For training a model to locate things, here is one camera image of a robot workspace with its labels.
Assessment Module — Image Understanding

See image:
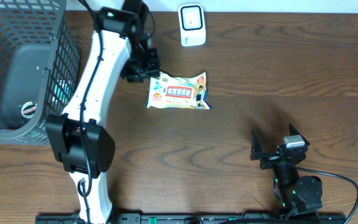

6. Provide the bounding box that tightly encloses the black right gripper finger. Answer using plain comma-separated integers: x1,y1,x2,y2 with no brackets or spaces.
289,123,310,146
250,130,264,161

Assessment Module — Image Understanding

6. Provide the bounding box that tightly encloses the wet wipes pack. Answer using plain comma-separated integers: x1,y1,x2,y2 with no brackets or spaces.
145,72,211,110

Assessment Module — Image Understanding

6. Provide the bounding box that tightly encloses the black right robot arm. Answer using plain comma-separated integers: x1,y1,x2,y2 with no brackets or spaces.
250,124,323,220

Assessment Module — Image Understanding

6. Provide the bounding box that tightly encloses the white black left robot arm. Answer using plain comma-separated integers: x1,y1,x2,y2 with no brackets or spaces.
35,0,160,223

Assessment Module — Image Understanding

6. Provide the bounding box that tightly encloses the white barcode scanner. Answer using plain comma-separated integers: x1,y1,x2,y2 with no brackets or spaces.
178,3,206,47

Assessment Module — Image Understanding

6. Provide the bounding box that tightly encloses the round sticker item in basket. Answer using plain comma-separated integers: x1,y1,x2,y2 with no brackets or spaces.
21,101,37,119

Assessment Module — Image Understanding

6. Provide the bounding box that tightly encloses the teal pack in basket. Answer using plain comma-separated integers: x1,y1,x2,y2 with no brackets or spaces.
52,80,71,103

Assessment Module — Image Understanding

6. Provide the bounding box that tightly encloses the grey plastic mesh basket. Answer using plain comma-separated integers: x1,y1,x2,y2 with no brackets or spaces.
0,0,80,146

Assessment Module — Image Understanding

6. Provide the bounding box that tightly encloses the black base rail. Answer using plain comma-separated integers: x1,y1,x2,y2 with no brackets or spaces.
35,212,347,224

